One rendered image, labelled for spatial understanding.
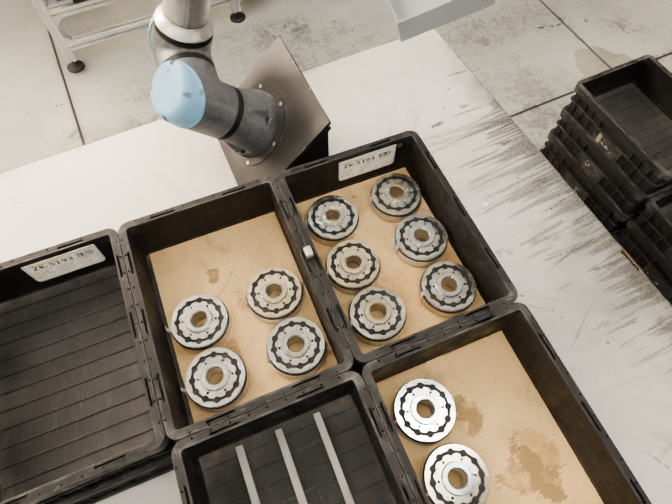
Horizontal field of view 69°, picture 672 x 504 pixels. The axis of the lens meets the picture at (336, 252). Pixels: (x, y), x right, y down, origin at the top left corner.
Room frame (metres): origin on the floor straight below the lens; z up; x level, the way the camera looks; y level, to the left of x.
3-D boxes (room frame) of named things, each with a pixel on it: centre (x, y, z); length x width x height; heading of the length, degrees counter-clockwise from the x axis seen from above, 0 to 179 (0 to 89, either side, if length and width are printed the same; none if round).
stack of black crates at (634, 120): (1.05, -0.96, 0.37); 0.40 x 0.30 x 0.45; 26
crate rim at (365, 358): (0.44, -0.10, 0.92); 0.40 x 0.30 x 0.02; 23
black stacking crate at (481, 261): (0.44, -0.10, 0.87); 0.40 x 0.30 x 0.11; 23
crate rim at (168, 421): (0.32, 0.18, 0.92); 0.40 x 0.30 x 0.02; 23
